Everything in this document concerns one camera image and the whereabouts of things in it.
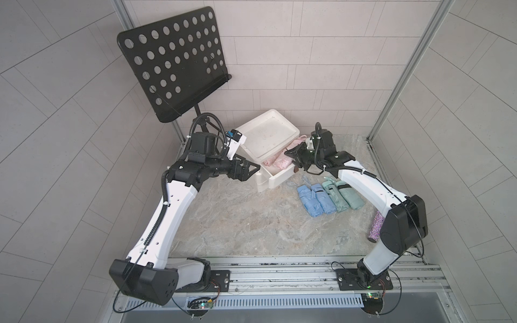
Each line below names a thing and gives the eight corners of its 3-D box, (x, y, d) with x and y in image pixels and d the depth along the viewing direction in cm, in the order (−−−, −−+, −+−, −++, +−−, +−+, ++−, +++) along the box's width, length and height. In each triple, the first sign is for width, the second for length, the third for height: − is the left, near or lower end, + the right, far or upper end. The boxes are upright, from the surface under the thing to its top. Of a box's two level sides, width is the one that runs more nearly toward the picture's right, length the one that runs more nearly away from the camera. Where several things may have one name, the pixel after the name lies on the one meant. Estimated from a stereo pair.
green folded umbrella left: (335, 213, 90) (337, 209, 87) (318, 182, 100) (320, 178, 97) (347, 210, 91) (349, 206, 88) (329, 179, 101) (331, 175, 98)
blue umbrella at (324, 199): (326, 216, 88) (327, 213, 86) (310, 188, 98) (311, 184, 95) (335, 213, 89) (337, 210, 87) (319, 185, 99) (321, 182, 96)
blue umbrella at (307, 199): (309, 220, 88) (311, 216, 85) (295, 190, 97) (296, 186, 94) (322, 216, 89) (324, 212, 86) (307, 187, 99) (308, 183, 96)
